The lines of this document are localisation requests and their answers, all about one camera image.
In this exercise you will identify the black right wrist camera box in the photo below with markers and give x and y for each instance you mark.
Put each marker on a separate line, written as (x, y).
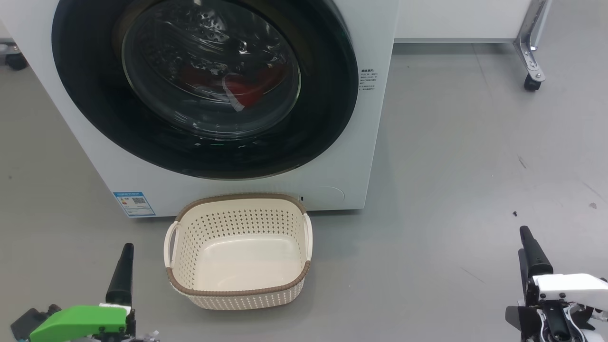
(520, 319)

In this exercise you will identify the red and white garment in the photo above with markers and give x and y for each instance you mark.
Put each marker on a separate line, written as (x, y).
(247, 92)

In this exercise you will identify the cream perforated laundry basket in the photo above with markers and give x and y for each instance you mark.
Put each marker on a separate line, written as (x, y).
(237, 266)

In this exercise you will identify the round white filter cover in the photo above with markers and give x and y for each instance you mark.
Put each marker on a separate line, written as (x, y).
(327, 197)

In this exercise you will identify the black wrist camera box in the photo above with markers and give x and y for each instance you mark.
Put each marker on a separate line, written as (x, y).
(520, 319)
(28, 323)

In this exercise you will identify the round black glass washer door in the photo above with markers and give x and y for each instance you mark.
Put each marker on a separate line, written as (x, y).
(323, 118)

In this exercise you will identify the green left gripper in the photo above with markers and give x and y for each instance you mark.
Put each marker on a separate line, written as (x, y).
(80, 320)

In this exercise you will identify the black caster with metal bracket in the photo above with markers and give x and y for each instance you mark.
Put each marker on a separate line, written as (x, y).
(16, 61)

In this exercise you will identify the silver metal cabinet leg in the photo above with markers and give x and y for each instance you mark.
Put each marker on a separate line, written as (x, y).
(528, 47)

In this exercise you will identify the blue energy label sticker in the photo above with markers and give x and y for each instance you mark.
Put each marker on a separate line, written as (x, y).
(134, 203)

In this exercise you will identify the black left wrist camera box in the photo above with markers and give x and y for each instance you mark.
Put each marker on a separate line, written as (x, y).
(28, 323)

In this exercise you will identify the black caster wheel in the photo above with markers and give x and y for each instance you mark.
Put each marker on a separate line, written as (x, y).
(532, 84)

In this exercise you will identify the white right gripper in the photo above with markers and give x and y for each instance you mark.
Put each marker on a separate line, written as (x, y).
(574, 287)

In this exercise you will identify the white front-load washing machine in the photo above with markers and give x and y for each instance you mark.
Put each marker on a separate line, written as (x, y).
(361, 142)

